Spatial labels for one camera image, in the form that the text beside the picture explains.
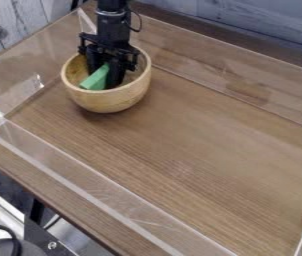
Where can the light brown wooden bowl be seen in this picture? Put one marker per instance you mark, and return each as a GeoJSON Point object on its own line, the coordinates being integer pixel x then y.
{"type": "Point", "coordinates": [112, 100]}

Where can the green rectangular block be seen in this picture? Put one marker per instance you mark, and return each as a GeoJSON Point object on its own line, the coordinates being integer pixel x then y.
{"type": "Point", "coordinates": [95, 81]}

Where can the black table leg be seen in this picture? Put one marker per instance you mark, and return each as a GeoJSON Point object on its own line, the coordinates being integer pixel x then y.
{"type": "Point", "coordinates": [36, 211]}

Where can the clear acrylic tray enclosure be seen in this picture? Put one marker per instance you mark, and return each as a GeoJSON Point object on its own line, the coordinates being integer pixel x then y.
{"type": "Point", "coordinates": [189, 175]}

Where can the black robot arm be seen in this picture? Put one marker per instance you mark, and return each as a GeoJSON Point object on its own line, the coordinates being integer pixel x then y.
{"type": "Point", "coordinates": [112, 6]}

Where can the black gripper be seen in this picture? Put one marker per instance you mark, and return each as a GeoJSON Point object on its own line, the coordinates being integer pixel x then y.
{"type": "Point", "coordinates": [108, 45]}

